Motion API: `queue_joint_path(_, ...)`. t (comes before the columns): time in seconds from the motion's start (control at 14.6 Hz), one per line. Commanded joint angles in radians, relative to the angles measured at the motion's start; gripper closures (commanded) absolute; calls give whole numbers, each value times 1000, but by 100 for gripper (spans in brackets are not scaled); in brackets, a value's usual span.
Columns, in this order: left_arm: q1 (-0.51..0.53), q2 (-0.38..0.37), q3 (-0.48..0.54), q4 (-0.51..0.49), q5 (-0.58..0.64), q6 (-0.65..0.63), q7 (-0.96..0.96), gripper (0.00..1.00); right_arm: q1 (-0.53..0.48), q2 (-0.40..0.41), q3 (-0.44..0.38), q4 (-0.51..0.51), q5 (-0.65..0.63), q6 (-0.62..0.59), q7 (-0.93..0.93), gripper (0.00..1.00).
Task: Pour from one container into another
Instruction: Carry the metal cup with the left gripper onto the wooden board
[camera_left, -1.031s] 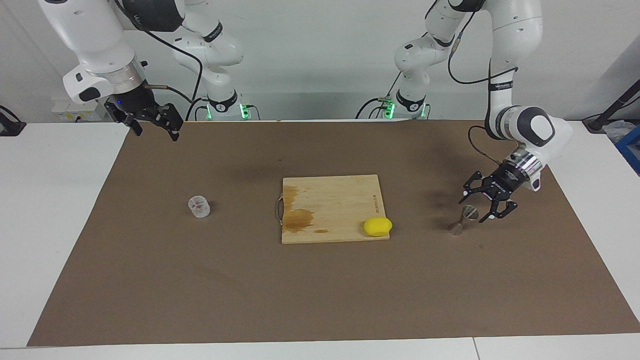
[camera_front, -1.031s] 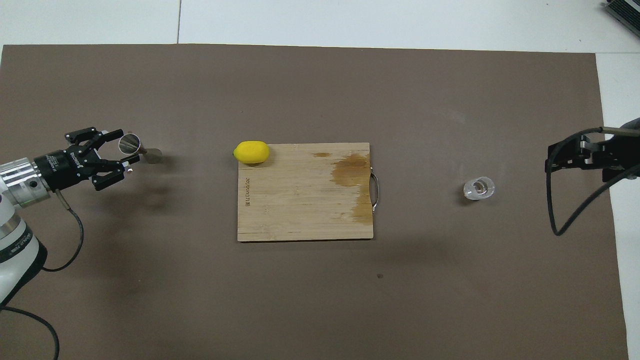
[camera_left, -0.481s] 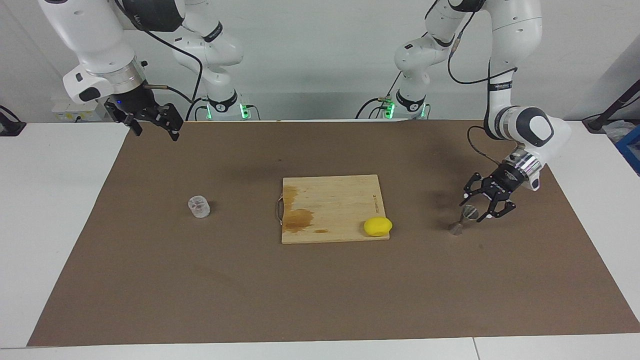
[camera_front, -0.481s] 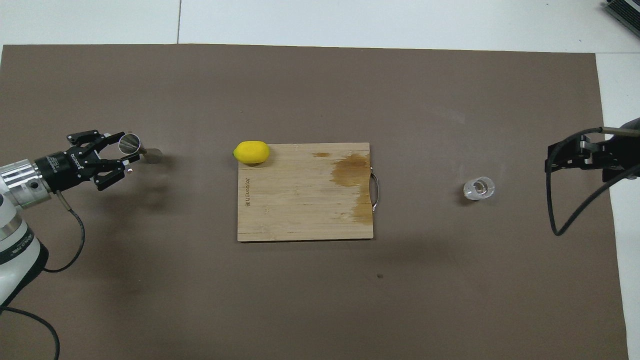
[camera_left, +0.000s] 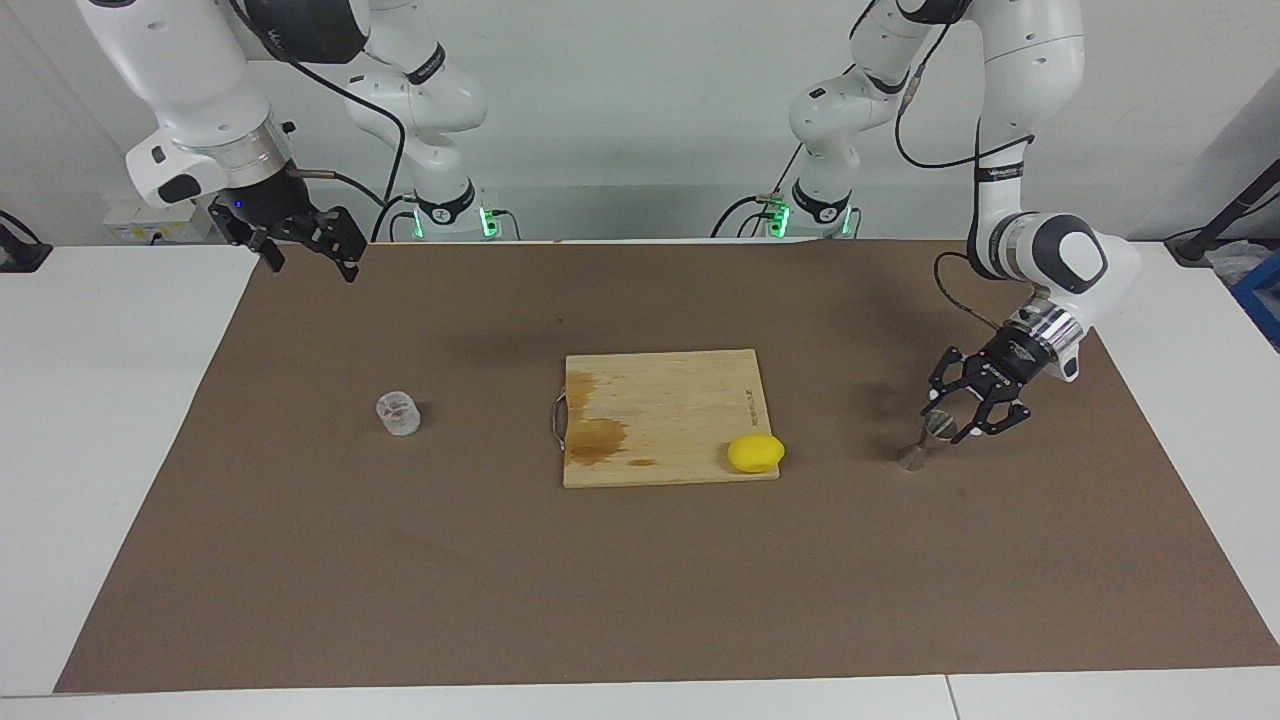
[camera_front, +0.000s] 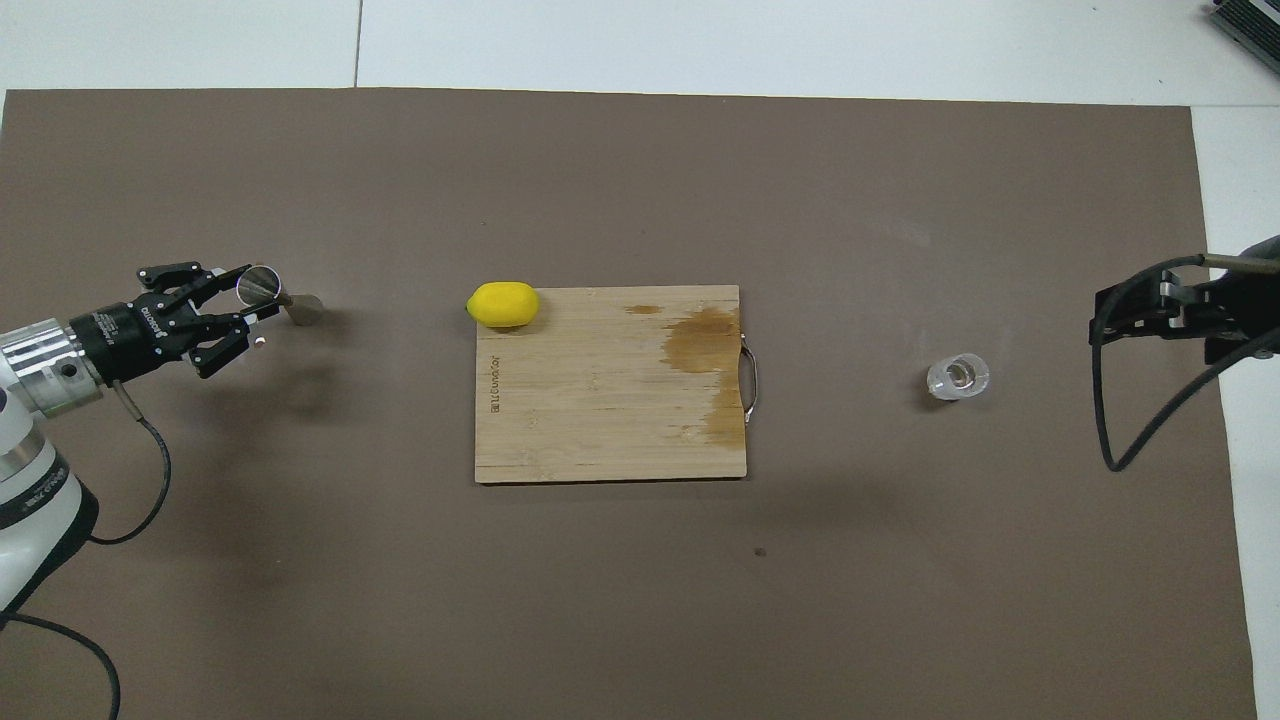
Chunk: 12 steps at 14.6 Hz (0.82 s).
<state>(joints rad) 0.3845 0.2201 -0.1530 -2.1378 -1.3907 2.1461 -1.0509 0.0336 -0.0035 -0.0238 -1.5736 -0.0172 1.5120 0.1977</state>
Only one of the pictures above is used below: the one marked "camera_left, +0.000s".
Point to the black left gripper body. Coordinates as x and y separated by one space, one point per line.
1005 365

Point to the yellow lemon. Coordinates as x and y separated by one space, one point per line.
755 453

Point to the clear plastic bag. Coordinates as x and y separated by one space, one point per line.
1235 262

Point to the steel jigger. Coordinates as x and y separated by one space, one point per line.
913 458

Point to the blue crate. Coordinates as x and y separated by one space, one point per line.
1262 295

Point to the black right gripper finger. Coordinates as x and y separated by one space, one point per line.
270 252
342 240

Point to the black clamp mount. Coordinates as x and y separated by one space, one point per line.
20 255

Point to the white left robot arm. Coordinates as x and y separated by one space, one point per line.
1030 60

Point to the wooden cutting board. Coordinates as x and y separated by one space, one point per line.
670 400

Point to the white power strip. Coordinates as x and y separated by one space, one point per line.
150 222

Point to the brown table mat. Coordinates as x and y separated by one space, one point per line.
640 580

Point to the clear glass cup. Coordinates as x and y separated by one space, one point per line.
398 413

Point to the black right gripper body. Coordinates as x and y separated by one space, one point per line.
260 205

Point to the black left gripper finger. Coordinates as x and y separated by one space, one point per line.
1005 418
940 378

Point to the black stand pole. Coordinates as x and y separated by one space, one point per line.
1225 215

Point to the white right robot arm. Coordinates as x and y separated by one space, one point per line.
170 60

